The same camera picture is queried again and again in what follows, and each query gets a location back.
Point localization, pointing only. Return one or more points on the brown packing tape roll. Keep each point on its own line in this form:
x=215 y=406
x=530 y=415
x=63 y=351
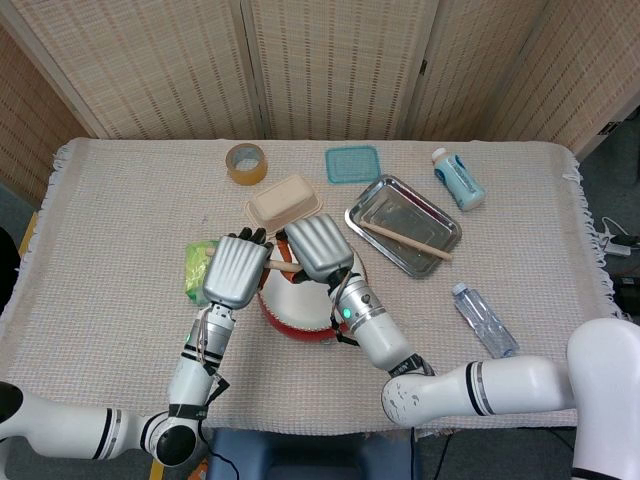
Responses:
x=245 y=175

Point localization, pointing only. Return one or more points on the wooden drumstick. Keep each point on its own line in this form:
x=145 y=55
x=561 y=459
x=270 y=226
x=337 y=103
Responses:
x=410 y=241
x=282 y=266

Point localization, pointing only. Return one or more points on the clear plastic water bottle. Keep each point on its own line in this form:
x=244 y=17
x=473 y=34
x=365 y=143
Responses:
x=485 y=322

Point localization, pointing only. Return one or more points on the stainless steel tray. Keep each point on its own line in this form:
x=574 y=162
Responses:
x=400 y=212

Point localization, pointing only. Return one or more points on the beige plastic food container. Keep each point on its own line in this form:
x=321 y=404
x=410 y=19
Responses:
x=282 y=200

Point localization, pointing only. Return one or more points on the dark blue padded seat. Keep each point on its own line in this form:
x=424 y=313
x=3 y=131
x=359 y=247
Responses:
x=310 y=457

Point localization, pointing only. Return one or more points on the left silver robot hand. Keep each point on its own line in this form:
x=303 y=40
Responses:
x=235 y=272

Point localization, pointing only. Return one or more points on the red drum with white skin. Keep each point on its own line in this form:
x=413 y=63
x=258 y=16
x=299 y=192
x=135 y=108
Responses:
x=295 y=305

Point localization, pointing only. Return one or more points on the green plastic snack packet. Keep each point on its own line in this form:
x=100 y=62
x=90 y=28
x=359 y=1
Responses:
x=195 y=270

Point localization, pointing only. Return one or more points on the teal plastic container lid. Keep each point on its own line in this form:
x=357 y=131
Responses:
x=352 y=165

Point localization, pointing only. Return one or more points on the black rounded object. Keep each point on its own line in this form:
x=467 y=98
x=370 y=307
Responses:
x=7 y=270

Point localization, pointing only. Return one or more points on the woven folding screen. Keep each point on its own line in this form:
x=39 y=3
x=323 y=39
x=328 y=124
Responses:
x=150 y=60

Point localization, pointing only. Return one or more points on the white and blue lotion bottle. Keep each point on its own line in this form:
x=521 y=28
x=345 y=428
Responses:
x=460 y=182

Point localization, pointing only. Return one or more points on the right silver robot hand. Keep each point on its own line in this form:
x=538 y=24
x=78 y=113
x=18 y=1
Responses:
x=320 y=245

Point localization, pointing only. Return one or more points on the white power strip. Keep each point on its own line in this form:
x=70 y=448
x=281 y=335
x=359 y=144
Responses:
x=620 y=248

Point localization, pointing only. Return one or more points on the small black label plate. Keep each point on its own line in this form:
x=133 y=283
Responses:
x=610 y=128

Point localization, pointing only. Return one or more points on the beige woven tablecloth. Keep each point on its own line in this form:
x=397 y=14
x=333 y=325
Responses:
x=125 y=200

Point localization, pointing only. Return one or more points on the black equipment box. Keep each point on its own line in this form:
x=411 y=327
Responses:
x=629 y=300

